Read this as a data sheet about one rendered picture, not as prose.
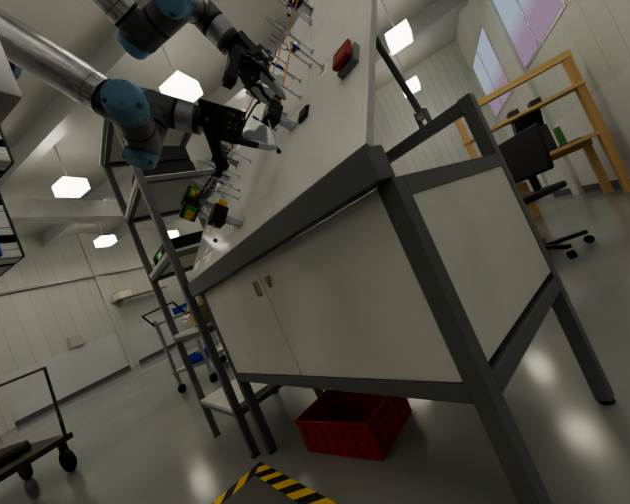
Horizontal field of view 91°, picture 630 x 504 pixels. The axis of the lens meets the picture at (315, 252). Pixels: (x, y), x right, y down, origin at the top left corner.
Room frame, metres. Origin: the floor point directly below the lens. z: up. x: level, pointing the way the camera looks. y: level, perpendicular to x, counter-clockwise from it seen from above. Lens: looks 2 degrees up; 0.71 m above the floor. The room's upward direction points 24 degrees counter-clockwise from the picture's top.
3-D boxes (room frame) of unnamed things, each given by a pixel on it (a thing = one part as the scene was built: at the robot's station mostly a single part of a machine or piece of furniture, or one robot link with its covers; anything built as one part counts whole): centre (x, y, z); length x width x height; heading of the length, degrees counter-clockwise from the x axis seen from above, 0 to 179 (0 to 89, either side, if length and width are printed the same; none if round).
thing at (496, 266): (1.20, -0.04, 0.60); 1.17 x 0.58 x 0.40; 40
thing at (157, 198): (1.84, 0.65, 0.92); 0.60 x 0.50 x 1.85; 40
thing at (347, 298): (0.79, 0.02, 0.60); 0.55 x 0.03 x 0.39; 40
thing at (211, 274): (0.99, 0.21, 0.83); 1.18 x 0.05 x 0.06; 40
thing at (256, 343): (1.22, 0.37, 0.60); 0.55 x 0.02 x 0.39; 40
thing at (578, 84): (4.60, -3.47, 0.95); 1.47 x 1.33 x 1.90; 67
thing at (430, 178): (1.19, -0.03, 0.40); 1.18 x 0.60 x 0.80; 40
